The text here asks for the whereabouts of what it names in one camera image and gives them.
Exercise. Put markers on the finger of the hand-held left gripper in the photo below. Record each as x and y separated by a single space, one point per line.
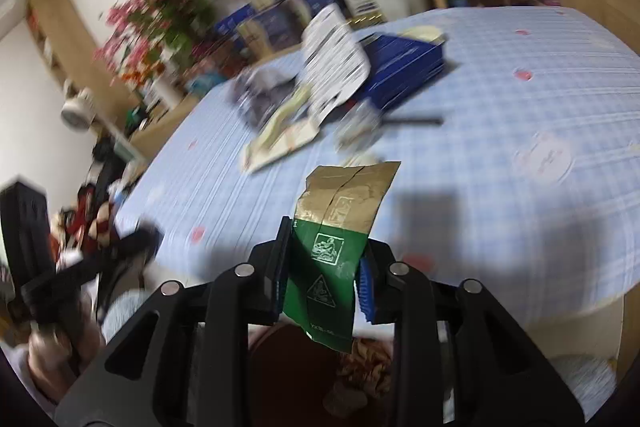
125 247

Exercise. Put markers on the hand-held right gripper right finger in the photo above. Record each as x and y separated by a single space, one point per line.
366 289

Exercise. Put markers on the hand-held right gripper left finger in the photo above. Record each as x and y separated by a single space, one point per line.
276 277

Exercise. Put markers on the green and gold packet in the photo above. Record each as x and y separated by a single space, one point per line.
320 267

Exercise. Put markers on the dark red waste bin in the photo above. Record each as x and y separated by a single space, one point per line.
295 377

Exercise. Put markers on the clear plastic wrapper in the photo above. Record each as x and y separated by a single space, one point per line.
357 127

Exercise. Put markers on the dark blue cardboard box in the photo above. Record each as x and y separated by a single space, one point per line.
405 72

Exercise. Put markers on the person's left hand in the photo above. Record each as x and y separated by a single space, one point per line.
55 357

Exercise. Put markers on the dark red cloth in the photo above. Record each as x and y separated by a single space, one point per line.
90 222

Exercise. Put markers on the pale blue cloth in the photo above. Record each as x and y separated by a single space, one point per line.
585 387
122 314

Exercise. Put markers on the brown crumpled paper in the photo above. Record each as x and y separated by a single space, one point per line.
367 362

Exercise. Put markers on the white alarm clock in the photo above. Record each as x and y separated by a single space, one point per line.
77 111

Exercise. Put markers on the beige flat wrapper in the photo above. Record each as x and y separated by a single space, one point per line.
280 137

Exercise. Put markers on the black stick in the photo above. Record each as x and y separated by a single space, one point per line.
415 121

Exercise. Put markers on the dark crumpled wrapper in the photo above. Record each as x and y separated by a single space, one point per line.
262 99

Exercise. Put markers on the white printed packet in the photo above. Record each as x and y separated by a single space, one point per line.
332 62

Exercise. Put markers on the cream round lid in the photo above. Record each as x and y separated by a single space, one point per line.
425 34

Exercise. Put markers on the row of blue boxes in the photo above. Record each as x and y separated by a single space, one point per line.
280 12

